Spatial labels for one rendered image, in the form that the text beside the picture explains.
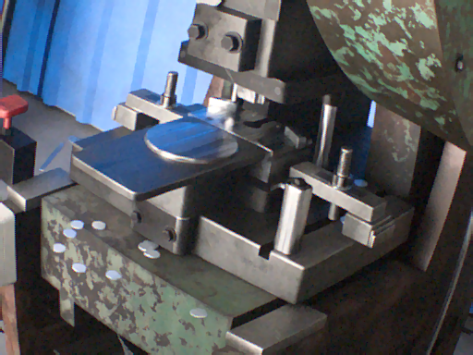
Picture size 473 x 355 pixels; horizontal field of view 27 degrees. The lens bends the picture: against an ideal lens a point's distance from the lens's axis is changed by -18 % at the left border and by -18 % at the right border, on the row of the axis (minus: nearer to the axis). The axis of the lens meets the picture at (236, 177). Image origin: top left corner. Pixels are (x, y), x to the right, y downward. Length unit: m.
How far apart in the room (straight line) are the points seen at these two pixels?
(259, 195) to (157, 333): 0.24
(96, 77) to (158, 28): 0.33
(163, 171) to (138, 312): 0.21
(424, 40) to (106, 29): 2.52
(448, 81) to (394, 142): 0.66
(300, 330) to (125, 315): 0.28
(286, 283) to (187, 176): 0.18
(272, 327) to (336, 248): 0.16
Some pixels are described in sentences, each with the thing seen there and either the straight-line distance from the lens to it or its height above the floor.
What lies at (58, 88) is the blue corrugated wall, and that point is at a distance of 3.68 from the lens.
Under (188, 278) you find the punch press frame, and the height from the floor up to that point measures 0.64.
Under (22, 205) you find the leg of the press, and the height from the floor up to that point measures 0.63.
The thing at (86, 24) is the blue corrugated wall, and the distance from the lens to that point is 3.54.
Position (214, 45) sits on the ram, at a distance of 1.48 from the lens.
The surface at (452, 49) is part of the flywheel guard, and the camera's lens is 1.02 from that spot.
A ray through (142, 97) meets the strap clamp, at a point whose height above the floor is 0.75.
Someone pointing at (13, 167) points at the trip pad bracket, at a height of 0.67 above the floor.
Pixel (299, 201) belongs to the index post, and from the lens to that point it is 1.41.
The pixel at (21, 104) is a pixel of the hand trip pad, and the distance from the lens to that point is 1.67.
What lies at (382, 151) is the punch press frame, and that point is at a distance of 1.69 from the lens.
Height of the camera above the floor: 1.36
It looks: 24 degrees down
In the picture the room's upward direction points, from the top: 9 degrees clockwise
